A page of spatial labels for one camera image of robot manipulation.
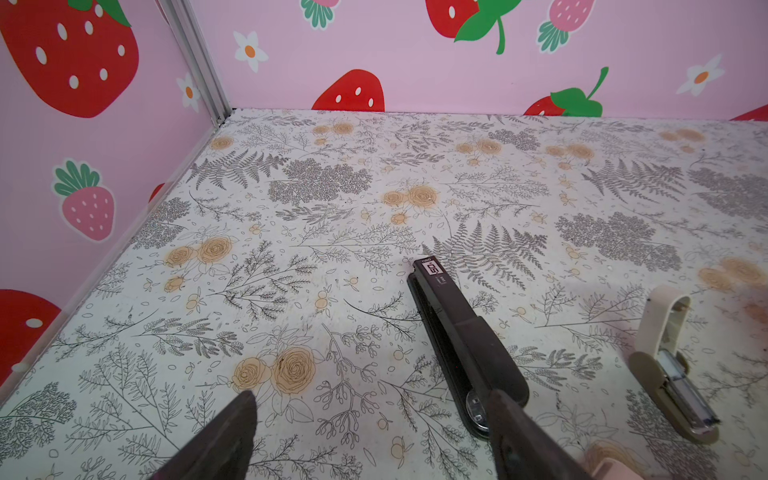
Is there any pink white small stapler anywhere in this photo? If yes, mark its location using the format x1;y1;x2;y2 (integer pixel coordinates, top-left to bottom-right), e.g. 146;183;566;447
591;458;643;480

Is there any aluminium corner post left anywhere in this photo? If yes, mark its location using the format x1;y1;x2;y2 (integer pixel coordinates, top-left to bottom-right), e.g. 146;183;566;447
158;0;232;127

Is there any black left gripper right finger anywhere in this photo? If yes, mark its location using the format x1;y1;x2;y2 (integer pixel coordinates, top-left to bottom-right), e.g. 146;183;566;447
485;389;591;480

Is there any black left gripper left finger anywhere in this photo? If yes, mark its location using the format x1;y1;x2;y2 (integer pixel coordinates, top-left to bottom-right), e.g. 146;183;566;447
150;391;258;480

